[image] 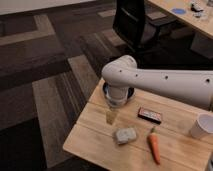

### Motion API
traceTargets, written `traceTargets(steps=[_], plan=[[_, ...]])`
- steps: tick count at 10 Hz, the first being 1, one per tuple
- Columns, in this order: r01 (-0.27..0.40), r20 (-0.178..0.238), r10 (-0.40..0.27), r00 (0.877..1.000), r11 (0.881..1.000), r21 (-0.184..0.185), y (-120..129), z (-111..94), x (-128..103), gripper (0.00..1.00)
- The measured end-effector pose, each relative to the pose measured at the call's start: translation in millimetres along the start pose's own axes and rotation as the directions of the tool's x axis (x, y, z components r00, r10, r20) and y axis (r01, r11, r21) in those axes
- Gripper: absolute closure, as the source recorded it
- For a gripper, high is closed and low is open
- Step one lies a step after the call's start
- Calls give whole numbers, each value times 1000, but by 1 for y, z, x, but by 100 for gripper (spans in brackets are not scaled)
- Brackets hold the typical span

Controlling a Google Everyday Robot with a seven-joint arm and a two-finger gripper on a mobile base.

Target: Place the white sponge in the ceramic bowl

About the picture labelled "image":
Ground orange carrot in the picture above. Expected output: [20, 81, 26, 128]
[147, 128, 160, 164]

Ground white paper cup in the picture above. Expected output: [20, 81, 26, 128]
[190, 114, 213, 139]

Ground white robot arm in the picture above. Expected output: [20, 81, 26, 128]
[101, 55, 213, 110]

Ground dark blue ceramic bowl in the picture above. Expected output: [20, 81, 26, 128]
[102, 82, 134, 105]

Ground small objects on far desk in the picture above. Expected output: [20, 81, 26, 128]
[190, 1, 206, 18]

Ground dark rectangular snack bar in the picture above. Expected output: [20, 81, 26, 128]
[138, 107, 162, 124]

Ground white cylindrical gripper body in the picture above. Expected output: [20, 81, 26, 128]
[106, 85, 128, 108]

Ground light wooden far desk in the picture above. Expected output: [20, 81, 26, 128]
[147, 0, 213, 39]

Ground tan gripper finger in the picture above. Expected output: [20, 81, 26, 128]
[113, 108, 119, 117]
[106, 108, 115, 125]

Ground black office chair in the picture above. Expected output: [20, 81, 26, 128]
[112, 0, 178, 54]

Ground white sponge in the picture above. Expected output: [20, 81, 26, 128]
[114, 127, 137, 145]

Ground blue round disc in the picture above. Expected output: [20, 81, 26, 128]
[171, 8, 186, 15]

